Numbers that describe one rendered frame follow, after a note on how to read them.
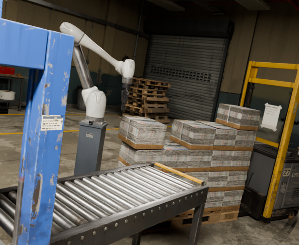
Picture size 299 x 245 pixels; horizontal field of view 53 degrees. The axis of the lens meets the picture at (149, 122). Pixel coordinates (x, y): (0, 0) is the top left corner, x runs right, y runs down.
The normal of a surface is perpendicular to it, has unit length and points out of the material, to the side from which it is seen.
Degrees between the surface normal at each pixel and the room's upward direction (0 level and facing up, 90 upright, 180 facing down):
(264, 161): 90
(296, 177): 90
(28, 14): 90
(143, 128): 90
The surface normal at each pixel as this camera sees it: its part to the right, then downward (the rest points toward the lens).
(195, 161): 0.49, 0.22
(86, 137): -0.07, 0.15
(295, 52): -0.65, 0.01
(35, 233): 0.74, 0.22
